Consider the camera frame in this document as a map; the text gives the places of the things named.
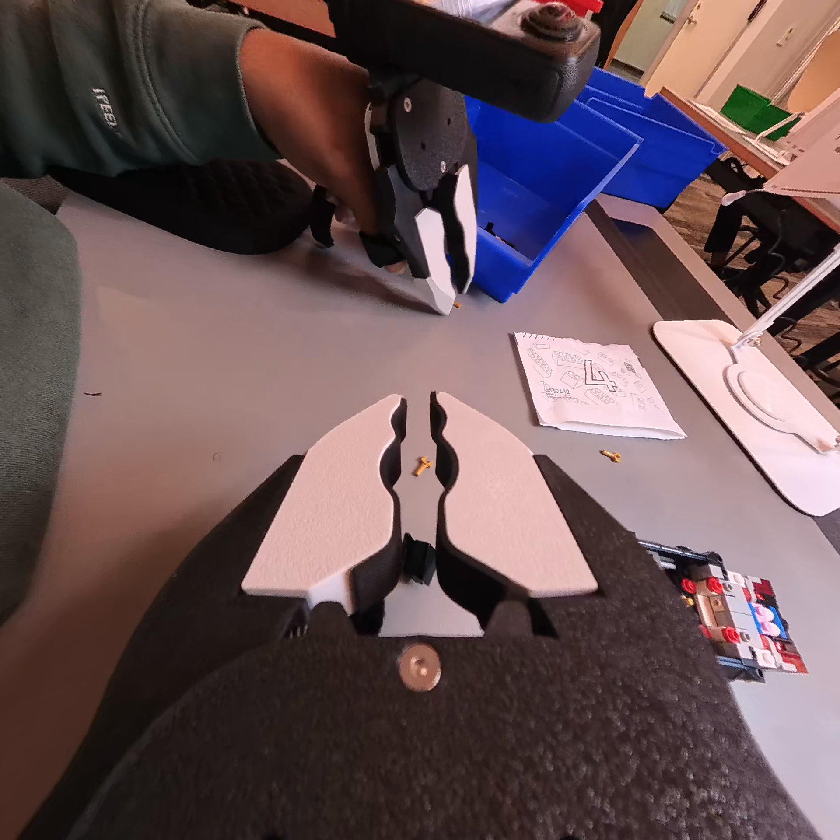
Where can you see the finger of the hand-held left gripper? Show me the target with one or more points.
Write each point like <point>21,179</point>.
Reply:
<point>434,256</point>
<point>464,223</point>

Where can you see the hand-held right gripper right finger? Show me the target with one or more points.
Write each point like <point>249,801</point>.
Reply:
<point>518,518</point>

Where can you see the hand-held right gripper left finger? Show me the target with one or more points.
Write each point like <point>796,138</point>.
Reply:
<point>321,518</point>

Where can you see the pile of lego pieces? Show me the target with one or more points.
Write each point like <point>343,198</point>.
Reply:
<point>499,237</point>

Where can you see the blue plastic parts bin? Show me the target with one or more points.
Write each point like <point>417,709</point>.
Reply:
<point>544,177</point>

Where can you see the black lego car model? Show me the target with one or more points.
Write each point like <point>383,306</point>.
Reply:
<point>735,617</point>

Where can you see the white book stand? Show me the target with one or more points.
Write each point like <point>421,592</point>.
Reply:
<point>754,413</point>

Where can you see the lego instruction booklet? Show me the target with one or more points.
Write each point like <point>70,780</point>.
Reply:
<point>810,157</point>

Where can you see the person's left forearm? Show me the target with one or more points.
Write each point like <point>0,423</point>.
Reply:
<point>131,85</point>

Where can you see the person's left hand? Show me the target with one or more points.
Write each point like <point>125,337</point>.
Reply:
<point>308,111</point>

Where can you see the white numbered paper bag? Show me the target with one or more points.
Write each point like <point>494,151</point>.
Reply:
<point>590,394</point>

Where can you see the red plastic bin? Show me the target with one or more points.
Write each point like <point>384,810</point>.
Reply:
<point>581,5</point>

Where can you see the green plastic bin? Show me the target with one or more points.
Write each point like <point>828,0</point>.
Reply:
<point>754,108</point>

